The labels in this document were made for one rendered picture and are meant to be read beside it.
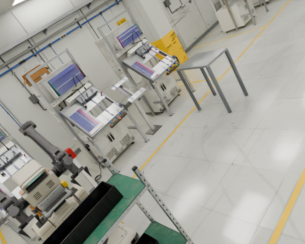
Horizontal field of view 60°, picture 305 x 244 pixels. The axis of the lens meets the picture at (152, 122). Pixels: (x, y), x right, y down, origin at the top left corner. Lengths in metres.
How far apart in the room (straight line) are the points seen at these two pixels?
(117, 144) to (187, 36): 4.68
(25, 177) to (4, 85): 3.63
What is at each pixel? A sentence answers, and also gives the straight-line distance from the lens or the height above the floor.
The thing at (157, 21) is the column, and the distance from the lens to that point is 6.84.
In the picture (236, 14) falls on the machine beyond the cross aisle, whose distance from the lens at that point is 7.46.
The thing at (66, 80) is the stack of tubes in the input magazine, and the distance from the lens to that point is 4.31.
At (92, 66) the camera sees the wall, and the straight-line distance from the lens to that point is 6.21.
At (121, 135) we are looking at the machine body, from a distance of 4.52.
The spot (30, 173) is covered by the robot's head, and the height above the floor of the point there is 1.34.
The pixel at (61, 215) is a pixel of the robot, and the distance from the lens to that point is 2.37.
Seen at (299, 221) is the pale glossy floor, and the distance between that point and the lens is 2.41.
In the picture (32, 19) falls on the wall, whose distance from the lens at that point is 6.02.
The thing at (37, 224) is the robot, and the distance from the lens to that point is 2.77.
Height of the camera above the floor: 1.92
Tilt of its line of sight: 23 degrees down
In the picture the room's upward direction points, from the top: 33 degrees counter-clockwise
